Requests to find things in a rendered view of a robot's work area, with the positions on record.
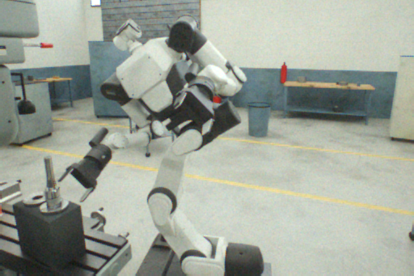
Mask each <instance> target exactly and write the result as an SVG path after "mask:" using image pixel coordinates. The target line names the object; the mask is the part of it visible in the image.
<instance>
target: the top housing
mask: <svg viewBox="0 0 414 276"><path fill-rule="evenodd" d="M39 34H40V31H39V21H38V17H37V7H36V1H35V0H0V36H15V37H19V38H21V39H26V38H36V37H38V35H39Z"/></svg>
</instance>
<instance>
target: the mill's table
mask: <svg viewBox="0 0 414 276"><path fill-rule="evenodd" d="M1 209H2V216H1V217H0V266H3V267H5V268H7V269H9V270H12V271H15V272H17V273H19V274H22V275H25V276H117V275H118V273H119V272H120V271H121V270H122V269H123V267H125V265H126V264H128V263H129V261H130V260H131V259H132V251H131V244H130V243H128V240H127V239H125V238H122V237H117V236H114V235H111V234H108V233H104V232H101V231H97V230H95V229H90V228H88V227H83V229H84V236H85V241H86V247H87V250H86V251H85V252H84V253H82V254H80V255H79V256H77V257H76V258H75V259H73V260H72V261H71V262H69V263H68V264H67V265H64V267H63V268H60V269H59V270H54V269H52V268H51V267H48V266H47V265H46V264H45V263H42V262H41V261H39V260H37V259H36V258H34V257H33V256H31V255H30V254H28V253H26V252H24V251H23V250H22V249H21V248H20V244H19V237H18V233H17V227H16V222H15V216H14V212H13V205H9V204H4V205H1Z"/></svg>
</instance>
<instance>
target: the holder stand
mask: <svg viewBox="0 0 414 276"><path fill-rule="evenodd" d="M13 212H14V216H15V222H16V227H17V233H18V237H19V244H20V248H21V249H22V250H23V251H24V252H26V253H28V254H30V255H31V256H33V257H34V258H36V259H37V260H39V261H41V262H42V263H45V264H46V265H47V266H48V267H51V268H52V269H54V270H59V269H60V268H63V267H64V265H67V264H68V263H69V262H71V261H72V260H73V259H75V258H76V257H77V256H79V255H80V254H82V253H84V252H85V251H86V250H87V247H86V241H85V236H84V229H83V224H82V207H81V205H79V204H75V203H74V202H72V201H68V200H66V199H64V198H62V197H61V206H59V207H56V208H53V209H49V208H48V207H47V206H46V201H45V196H44V191H42V192H40V193H33V194H31V195H28V196H26V197H25V199H23V200H22V201H20V202H16V203H14V204H13Z"/></svg>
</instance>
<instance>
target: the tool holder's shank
mask: <svg viewBox="0 0 414 276"><path fill-rule="evenodd" d="M44 169H45V174H46V179H47V184H46V187H47V188H48V189H55V188H56V186H57V183H56V181H55V179H54V175H53V161H52V156H46V157H44Z"/></svg>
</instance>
